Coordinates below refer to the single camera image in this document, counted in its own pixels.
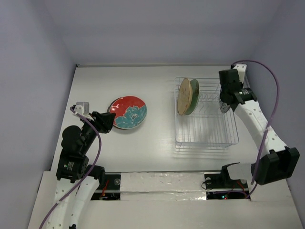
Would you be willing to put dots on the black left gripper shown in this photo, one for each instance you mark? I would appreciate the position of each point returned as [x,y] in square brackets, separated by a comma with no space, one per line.
[105,120]

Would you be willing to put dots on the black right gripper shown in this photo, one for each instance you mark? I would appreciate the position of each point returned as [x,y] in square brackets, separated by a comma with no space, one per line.
[227,96]

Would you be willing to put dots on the white blue patterned plate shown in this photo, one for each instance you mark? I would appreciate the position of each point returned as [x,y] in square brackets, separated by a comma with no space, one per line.
[224,107]

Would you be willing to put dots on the red plate with teal flower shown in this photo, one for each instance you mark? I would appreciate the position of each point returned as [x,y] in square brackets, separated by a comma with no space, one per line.
[136,112]

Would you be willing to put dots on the green plate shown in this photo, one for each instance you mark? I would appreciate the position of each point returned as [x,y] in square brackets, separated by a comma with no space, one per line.
[195,97]

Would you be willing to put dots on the beige floral plate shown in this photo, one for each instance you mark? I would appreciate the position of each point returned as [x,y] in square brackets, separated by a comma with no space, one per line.
[184,96]

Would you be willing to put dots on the dark teal plate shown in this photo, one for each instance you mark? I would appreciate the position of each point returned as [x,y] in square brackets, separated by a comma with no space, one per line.
[118,108]

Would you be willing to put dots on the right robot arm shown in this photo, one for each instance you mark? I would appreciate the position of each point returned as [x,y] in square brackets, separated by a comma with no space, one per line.
[276,161]

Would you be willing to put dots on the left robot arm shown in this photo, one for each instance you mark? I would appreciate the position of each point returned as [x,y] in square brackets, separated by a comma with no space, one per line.
[77,180]

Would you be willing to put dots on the white foam block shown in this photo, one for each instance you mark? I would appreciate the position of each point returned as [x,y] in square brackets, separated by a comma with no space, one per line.
[162,186]

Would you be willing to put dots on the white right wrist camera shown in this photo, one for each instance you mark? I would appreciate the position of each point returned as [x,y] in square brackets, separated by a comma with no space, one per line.
[241,68]

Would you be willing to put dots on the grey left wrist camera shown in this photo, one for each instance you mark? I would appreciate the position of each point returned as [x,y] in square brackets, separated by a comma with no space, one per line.
[81,108]

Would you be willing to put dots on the white wire dish rack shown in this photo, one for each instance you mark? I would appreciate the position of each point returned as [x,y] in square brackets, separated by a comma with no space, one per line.
[206,127]

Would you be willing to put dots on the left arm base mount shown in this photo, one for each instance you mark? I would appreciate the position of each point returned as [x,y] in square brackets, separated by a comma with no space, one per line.
[110,189]

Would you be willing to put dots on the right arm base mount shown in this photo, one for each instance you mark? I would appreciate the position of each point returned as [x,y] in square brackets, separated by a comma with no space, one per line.
[219,185]

